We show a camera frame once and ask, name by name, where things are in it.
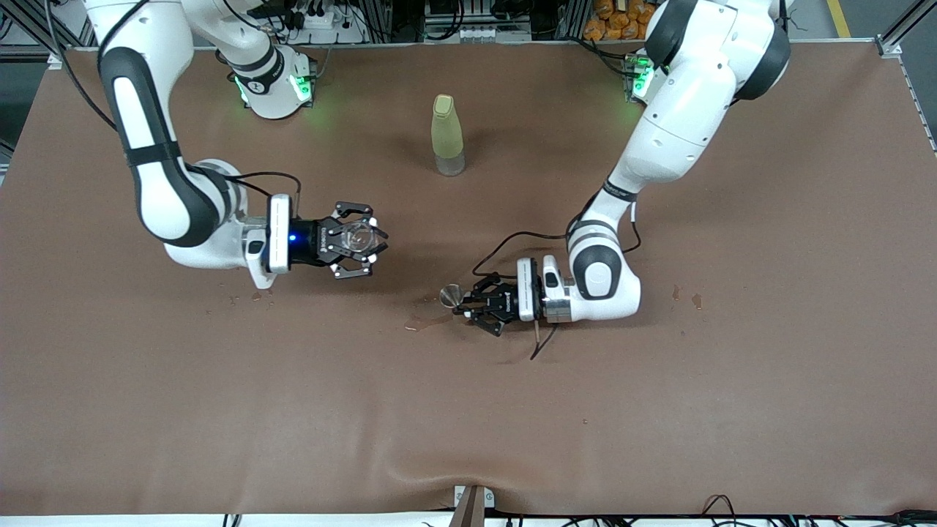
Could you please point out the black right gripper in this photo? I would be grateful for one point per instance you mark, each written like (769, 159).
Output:
(310, 239)

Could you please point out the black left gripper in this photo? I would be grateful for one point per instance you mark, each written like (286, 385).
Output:
(504, 301)

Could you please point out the clear glass measuring beaker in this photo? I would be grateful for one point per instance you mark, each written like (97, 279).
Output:
(359, 239)

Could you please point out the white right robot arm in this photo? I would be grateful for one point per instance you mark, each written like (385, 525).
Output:
(154, 183)

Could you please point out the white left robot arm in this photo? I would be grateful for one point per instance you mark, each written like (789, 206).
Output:
(688, 110)

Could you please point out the green shaker bottle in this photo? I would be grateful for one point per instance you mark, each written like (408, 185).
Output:
(446, 132)

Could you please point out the large spilled liquid puddle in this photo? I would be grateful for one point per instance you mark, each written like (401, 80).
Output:
(424, 320)

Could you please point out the small spilled liquid puddle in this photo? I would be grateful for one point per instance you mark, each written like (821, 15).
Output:
(256, 296)

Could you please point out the brown table mat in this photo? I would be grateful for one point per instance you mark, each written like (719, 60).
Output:
(468, 424)

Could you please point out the white power strip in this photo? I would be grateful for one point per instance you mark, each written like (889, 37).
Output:
(329, 18)

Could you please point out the white terminal strip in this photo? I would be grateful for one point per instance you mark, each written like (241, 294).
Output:
(494, 34)

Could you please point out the black electronics box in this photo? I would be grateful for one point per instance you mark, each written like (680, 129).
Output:
(476, 11)

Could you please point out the orange snack bags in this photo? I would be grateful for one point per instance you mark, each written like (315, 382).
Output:
(622, 18)

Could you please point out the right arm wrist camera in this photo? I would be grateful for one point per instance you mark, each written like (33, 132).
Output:
(280, 234)

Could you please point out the wooden camera stand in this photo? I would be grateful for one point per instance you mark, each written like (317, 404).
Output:
(468, 509)

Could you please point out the aluminium frame post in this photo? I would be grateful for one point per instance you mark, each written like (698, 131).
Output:
(44, 29)
(904, 29)

